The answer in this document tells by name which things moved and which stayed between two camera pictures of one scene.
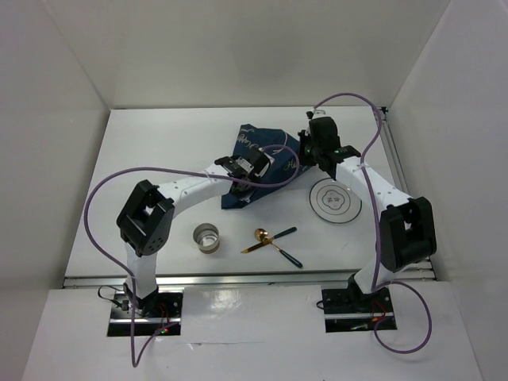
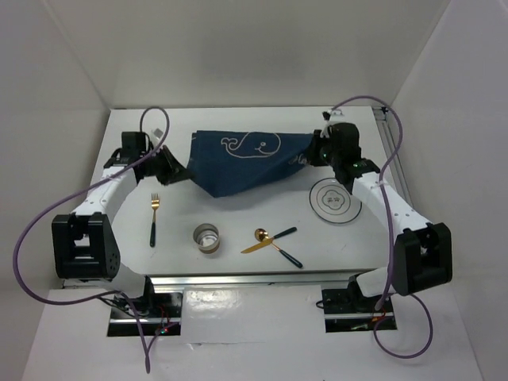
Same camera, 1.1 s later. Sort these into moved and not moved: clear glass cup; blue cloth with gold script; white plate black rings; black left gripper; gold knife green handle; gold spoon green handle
Moved: blue cloth with gold script; black left gripper
Not moved: gold knife green handle; gold spoon green handle; white plate black rings; clear glass cup
